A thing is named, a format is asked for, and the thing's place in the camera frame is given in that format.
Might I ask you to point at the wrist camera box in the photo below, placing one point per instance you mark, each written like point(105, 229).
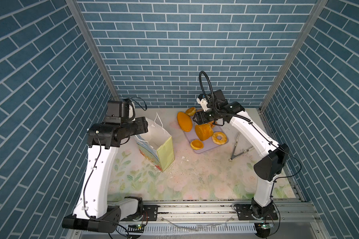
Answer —
point(119, 112)
point(211, 101)

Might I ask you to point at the aluminium corner post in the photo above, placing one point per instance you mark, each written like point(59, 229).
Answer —
point(79, 18)
point(305, 30)

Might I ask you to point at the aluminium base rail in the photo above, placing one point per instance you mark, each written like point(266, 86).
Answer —
point(290, 219)

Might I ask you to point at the aluminium right corner post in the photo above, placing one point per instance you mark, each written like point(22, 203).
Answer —
point(305, 30)

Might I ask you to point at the large orange loaf chunk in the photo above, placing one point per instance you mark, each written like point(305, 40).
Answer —
point(203, 131)

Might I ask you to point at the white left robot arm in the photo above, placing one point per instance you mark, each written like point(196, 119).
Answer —
point(92, 212)

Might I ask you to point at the lilac plastic tray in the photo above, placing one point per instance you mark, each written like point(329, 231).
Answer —
point(208, 144)

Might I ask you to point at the aluminium left corner post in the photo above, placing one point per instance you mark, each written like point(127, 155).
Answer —
point(79, 18)

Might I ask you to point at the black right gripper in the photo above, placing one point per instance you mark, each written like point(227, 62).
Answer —
point(200, 117)

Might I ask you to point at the yellow tart shell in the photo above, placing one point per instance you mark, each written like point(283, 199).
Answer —
point(191, 111)

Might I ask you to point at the plain ring donut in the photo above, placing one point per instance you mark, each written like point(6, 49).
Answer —
point(219, 138)

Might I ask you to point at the orange egg tart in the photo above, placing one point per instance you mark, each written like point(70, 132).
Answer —
point(197, 144)

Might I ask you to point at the white vented cable duct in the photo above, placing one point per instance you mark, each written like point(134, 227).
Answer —
point(167, 229)

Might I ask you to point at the green floral paper bag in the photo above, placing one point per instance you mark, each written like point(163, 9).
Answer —
point(156, 145)

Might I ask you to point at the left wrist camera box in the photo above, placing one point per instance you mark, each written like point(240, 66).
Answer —
point(119, 112)

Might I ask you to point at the long oval orange bread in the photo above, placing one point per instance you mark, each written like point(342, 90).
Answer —
point(184, 121)

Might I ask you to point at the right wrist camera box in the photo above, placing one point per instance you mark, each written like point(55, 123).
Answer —
point(211, 101)

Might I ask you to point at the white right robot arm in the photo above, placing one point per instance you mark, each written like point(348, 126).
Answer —
point(274, 155)

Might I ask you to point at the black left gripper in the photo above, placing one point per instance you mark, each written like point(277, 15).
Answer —
point(141, 125)

